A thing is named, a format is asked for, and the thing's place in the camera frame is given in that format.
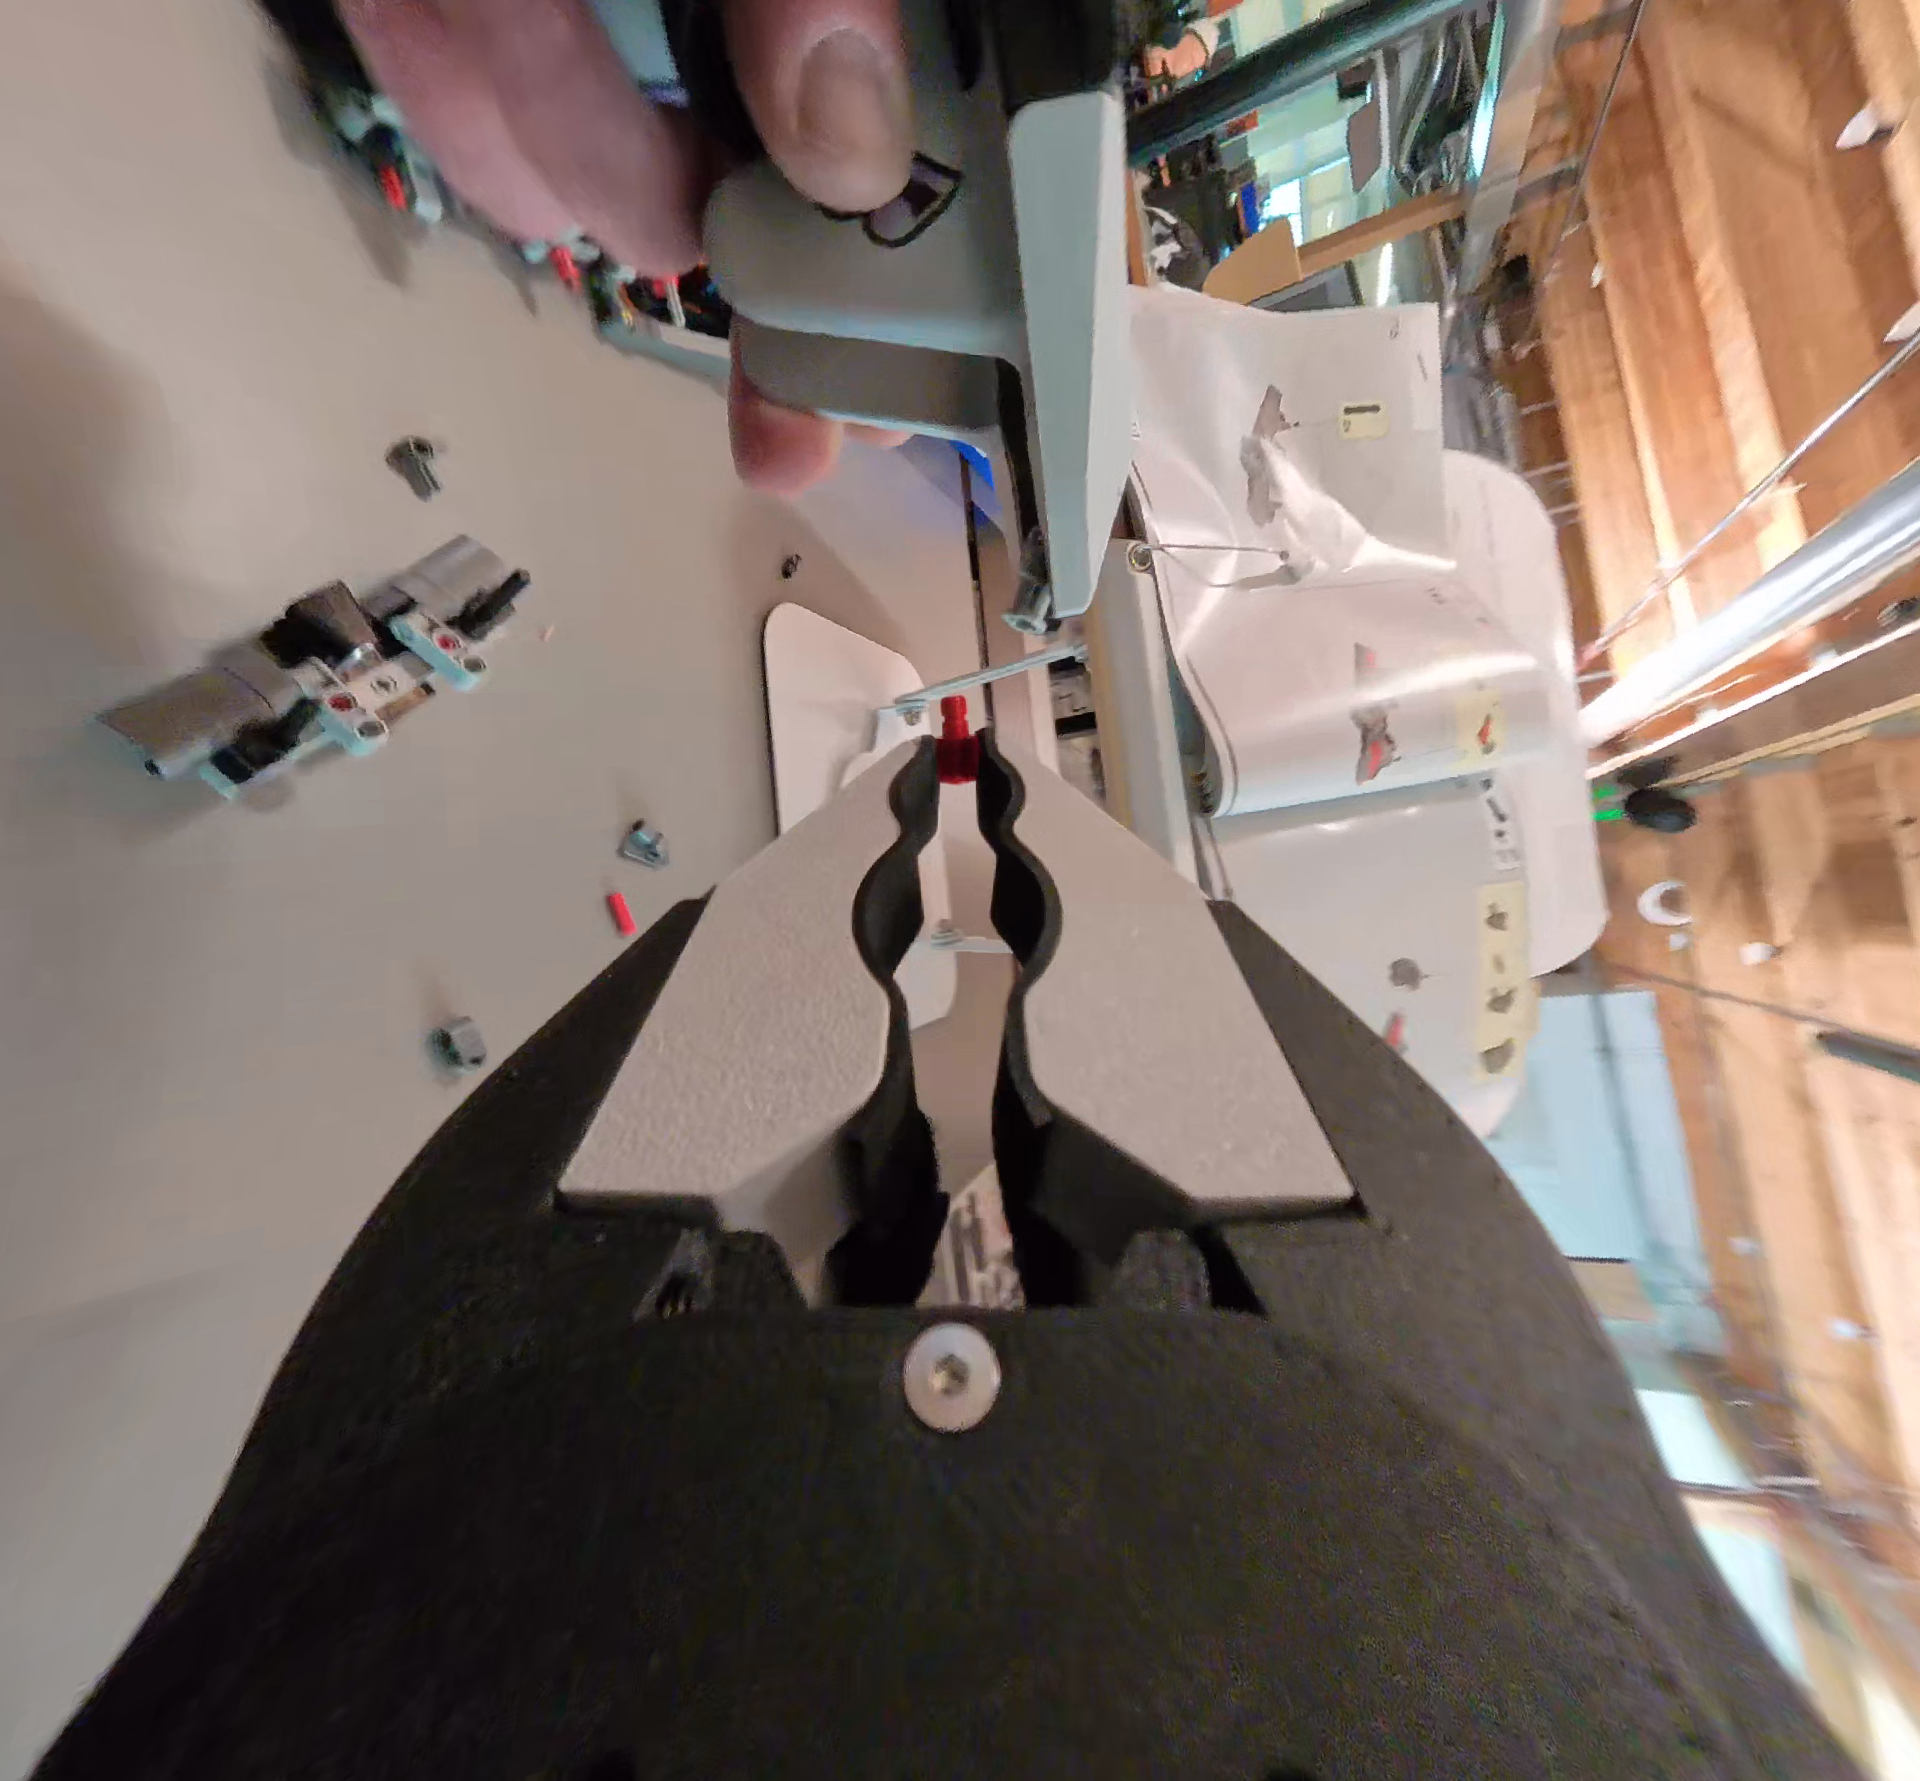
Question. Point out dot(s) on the white book stand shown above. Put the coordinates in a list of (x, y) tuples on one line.
[(825, 699)]

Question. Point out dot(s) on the dark grey lego connector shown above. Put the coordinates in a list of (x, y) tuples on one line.
[(412, 461)]

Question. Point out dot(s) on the lego instruction booklet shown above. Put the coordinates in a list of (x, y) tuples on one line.
[(1351, 356)]

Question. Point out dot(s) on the grey black lego part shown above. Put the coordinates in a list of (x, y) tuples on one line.
[(645, 843)]

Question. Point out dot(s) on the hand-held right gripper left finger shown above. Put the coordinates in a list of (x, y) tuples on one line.
[(750, 1030)]

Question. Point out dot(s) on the multicoloured lego car model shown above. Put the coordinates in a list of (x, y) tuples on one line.
[(645, 304)]

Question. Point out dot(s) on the grey lego bush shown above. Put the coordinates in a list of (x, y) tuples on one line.
[(457, 1042)]

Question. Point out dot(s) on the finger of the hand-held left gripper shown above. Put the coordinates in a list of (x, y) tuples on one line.
[(1074, 311)]

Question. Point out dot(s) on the grey lego sub-assembly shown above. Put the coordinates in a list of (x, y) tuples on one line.
[(196, 722)]

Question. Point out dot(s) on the red lego pin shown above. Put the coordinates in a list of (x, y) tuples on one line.
[(618, 911)]

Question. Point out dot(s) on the person's left hand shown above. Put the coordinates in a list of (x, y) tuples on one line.
[(494, 42)]

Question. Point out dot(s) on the small red lego piece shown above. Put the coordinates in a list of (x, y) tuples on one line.
[(957, 746)]

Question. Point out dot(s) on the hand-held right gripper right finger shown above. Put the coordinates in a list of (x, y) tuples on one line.
[(1170, 1060)]

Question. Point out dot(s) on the black floor lamp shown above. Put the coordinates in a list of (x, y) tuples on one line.
[(1351, 37)]

